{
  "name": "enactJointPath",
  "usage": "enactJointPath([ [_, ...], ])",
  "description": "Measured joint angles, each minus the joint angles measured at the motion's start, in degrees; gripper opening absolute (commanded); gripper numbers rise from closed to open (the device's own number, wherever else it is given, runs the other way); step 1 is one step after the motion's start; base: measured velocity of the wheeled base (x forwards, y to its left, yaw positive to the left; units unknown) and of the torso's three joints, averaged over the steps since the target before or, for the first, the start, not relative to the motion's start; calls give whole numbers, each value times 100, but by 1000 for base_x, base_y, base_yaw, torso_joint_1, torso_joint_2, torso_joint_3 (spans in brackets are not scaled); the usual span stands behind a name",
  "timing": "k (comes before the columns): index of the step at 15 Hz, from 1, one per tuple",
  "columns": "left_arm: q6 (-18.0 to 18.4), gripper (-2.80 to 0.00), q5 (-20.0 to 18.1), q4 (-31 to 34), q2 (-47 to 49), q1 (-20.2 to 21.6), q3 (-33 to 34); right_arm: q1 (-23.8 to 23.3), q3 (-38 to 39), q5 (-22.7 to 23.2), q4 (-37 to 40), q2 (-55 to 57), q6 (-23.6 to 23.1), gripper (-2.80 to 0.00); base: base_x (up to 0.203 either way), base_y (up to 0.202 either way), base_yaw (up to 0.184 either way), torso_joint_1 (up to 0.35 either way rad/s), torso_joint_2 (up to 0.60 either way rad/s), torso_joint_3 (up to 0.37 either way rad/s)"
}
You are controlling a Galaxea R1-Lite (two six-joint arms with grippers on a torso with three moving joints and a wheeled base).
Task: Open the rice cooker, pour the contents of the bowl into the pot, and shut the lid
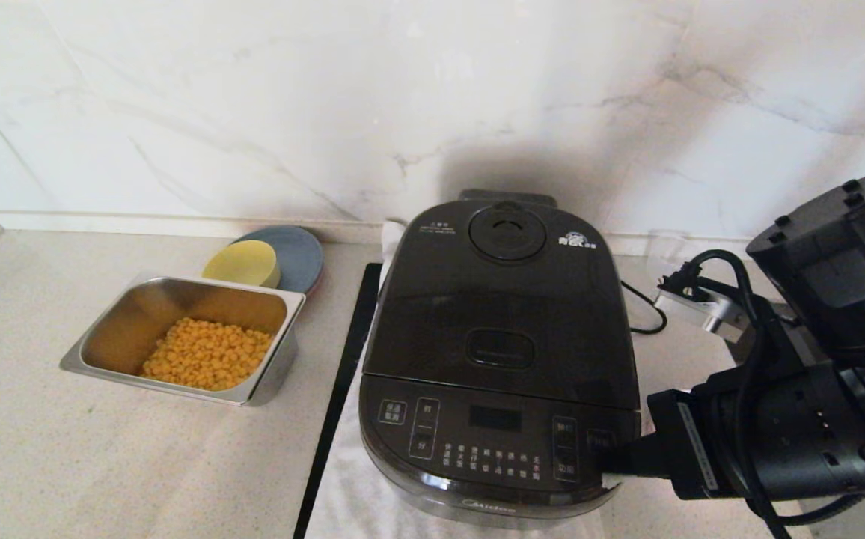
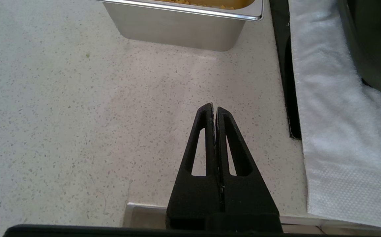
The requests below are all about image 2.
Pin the white towel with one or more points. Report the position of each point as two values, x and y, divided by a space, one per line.
335 115

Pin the yellow corn kernels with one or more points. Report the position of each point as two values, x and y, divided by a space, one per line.
210 3

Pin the black rice cooker body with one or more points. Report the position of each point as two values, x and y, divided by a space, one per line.
375 39

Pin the long black strip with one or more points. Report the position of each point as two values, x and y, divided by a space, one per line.
284 65

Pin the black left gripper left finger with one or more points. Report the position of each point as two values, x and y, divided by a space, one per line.
193 200

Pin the stainless steel tray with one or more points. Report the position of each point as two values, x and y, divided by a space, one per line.
177 29

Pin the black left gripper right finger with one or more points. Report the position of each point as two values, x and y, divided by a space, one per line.
249 204

